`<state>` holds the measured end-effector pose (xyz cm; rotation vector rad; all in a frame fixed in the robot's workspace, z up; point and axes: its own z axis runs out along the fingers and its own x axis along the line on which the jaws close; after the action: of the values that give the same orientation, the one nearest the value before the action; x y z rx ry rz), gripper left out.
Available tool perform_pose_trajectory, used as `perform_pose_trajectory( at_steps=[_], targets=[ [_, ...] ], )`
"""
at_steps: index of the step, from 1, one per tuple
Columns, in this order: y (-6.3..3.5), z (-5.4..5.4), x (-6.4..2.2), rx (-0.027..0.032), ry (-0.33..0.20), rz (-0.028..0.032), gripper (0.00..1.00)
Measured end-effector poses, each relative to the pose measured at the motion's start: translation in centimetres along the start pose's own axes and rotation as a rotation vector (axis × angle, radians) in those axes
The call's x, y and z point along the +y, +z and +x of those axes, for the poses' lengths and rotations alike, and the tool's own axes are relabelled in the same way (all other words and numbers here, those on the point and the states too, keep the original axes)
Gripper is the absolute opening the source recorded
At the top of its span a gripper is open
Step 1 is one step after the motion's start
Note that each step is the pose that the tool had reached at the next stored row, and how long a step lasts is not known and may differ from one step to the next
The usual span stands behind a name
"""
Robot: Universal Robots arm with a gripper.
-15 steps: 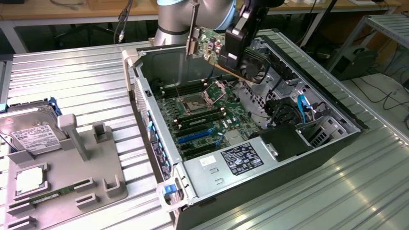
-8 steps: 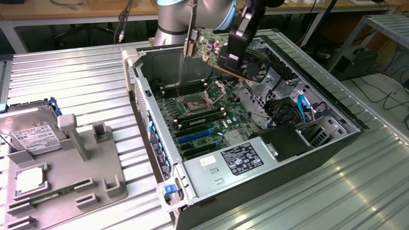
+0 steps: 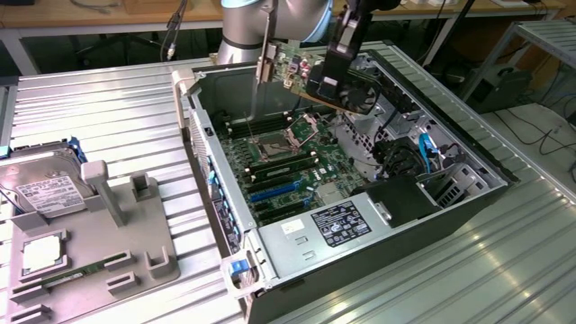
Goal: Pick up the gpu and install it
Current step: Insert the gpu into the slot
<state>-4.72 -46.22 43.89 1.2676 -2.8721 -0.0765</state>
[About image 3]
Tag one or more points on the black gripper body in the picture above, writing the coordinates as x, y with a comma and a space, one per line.
382, 3

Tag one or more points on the graphics card with fan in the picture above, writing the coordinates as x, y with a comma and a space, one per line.
360, 94

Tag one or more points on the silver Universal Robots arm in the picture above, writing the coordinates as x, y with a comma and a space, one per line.
242, 33

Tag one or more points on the metal socket cover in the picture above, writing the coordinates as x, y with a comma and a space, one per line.
310, 118

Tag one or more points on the silver disk bay cage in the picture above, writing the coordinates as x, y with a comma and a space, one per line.
360, 135

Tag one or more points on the black RAM slot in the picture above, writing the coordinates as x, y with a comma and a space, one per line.
265, 121
265, 130

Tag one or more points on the thin locking lever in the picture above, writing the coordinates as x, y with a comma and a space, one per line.
249, 128

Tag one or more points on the CPU socket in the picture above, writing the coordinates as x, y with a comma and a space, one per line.
274, 146

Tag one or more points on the green motherboard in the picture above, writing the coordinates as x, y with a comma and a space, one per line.
332, 162

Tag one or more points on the black box on floor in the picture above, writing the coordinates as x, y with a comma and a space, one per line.
508, 84

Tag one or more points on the metal slat side table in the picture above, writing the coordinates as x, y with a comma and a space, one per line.
548, 37

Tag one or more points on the labelled RAM stick in slot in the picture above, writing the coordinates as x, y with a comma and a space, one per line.
282, 168

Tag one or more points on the silver chipset heatsink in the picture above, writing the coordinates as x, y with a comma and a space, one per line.
330, 194

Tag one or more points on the blue expansion slot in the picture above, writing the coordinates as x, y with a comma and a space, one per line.
274, 192

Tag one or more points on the black air shroud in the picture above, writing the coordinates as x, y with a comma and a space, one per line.
400, 202

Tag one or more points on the grey power supply unit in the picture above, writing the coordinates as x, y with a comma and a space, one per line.
288, 249

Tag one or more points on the open black PC case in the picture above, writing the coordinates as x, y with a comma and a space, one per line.
449, 243

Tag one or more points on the blue disk carrier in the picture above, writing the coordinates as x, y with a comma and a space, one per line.
76, 152

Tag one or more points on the blue case latch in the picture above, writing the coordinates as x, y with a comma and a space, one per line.
236, 267

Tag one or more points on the grey case corner fixture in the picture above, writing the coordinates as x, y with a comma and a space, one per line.
238, 287

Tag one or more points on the silver hard disk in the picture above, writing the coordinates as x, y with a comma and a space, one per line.
36, 175

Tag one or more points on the grey parts rack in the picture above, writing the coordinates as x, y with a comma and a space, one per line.
89, 243

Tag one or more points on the green loose RAM stick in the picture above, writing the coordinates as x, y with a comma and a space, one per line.
80, 270

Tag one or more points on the silver CPU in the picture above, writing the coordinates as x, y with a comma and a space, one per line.
42, 254

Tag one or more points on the wooden desk with white frame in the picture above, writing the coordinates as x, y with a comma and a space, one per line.
89, 13

